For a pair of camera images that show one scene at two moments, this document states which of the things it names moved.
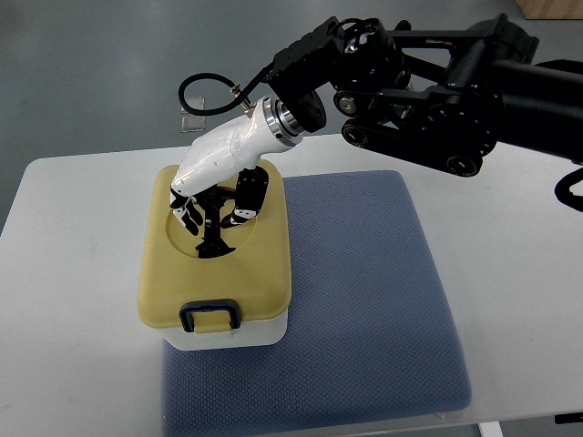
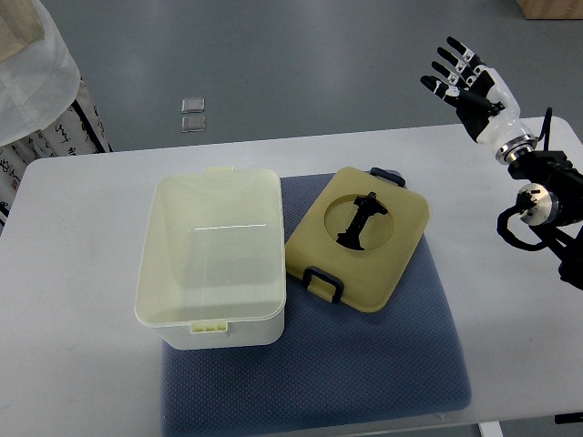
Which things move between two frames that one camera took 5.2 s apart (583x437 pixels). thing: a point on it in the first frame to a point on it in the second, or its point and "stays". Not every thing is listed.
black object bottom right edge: (568, 418) stays
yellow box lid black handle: (250, 284) to (357, 239)
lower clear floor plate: (189, 124) stays
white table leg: (492, 429) stays
